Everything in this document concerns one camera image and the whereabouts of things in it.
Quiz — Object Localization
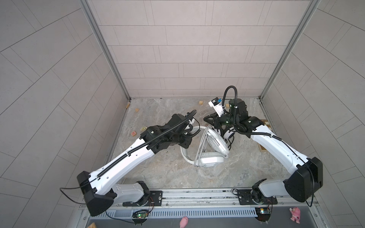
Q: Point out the left circuit board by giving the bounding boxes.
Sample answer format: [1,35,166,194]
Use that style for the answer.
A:
[132,210,149,219]

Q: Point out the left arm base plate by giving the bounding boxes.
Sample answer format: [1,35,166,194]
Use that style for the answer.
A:
[123,191,163,207]

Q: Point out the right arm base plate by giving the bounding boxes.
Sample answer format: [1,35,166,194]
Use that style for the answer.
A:
[232,189,278,205]

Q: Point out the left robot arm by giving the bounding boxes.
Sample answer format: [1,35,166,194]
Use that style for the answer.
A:
[77,110,197,217]

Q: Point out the black and white headphones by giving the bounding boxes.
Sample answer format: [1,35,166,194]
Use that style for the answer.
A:
[222,127,235,150]

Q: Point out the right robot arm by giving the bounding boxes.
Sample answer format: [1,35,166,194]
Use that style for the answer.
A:
[204,85,323,207]

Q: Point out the aluminium mounting rail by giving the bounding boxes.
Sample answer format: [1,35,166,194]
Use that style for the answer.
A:
[84,185,306,215]

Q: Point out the pink plush toy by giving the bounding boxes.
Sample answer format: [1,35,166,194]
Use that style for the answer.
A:
[179,217,189,228]
[290,207,301,224]

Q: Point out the right circuit board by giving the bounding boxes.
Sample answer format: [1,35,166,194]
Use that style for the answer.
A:
[255,207,271,223]

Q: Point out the wooden piece bottom left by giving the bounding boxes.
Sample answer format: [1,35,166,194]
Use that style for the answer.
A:
[87,222,97,228]

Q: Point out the wooden chessboard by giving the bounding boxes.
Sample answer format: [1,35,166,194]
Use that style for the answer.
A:
[258,119,271,153]

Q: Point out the pink plush toy right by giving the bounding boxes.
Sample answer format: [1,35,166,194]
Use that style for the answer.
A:
[290,207,301,224]

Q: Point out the pink plush toy centre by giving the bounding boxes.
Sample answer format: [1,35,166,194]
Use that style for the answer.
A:
[179,217,189,228]

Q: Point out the circuit board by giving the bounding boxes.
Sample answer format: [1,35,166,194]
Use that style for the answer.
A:
[255,207,271,223]
[132,210,149,219]

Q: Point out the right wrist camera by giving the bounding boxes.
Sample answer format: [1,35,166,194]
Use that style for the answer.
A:
[208,97,224,117]

